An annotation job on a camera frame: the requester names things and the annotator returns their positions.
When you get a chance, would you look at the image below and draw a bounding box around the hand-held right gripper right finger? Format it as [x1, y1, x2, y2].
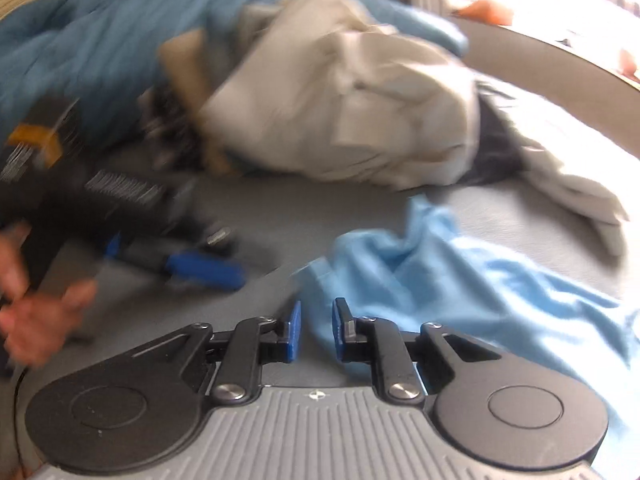
[332, 297, 503, 405]

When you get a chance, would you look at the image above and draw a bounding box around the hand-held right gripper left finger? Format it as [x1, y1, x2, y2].
[117, 300, 303, 406]

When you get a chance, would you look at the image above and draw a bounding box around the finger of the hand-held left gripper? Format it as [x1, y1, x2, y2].
[106, 236, 247, 294]
[199, 224, 274, 269]

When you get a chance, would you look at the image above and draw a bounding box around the light blue t-shirt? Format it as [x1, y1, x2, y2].
[292, 194, 640, 466]

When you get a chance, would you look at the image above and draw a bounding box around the person's left hand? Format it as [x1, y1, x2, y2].
[0, 222, 98, 367]

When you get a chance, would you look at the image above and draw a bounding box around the dark patterned garment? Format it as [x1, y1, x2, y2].
[140, 85, 216, 171]

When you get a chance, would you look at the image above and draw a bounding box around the blue duvet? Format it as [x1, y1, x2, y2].
[0, 0, 468, 161]

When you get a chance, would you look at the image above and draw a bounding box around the beige grey garment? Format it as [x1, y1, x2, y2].
[157, 0, 483, 191]

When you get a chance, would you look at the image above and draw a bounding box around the white garment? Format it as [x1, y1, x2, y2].
[480, 75, 631, 256]

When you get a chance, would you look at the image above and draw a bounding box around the orange object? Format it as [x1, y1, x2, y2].
[457, 0, 513, 26]

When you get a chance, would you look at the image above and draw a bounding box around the window sill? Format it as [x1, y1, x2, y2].
[450, 10, 640, 96]

